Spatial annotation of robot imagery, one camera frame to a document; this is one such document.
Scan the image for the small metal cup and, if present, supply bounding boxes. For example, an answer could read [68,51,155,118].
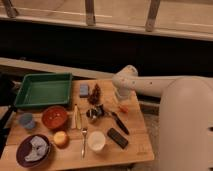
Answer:
[86,105,105,123]

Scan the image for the red bowl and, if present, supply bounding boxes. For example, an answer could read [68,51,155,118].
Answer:
[42,105,68,130]

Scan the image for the black rectangular block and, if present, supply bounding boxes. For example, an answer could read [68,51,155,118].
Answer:
[107,128,128,149]

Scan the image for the dark purple plate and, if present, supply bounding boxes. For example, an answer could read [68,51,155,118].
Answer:
[16,134,51,168]

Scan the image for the red orange pepper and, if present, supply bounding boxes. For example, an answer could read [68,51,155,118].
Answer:
[118,105,129,113]

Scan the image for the yellow apple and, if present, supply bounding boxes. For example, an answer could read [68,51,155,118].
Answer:
[53,131,69,147]

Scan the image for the blue sponge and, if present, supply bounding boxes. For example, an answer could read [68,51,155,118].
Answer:
[79,84,89,98]

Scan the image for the yellow banana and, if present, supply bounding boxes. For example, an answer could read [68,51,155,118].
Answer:
[71,105,82,130]

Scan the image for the brown pine cone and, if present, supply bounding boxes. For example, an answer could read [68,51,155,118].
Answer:
[87,84,101,105]

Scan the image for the blue plastic cup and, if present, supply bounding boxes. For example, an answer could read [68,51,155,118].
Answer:
[18,113,35,130]

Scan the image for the green plastic tray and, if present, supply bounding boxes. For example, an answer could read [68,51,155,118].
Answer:
[14,73,72,109]

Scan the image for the grey crumpled cloth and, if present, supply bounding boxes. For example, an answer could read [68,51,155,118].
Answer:
[25,136,48,162]

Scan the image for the black handled knife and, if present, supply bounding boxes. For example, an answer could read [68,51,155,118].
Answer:
[106,110,130,135]

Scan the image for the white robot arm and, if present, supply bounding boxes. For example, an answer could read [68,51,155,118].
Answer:
[112,65,213,171]

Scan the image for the white cup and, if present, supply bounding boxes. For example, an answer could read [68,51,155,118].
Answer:
[88,131,106,153]

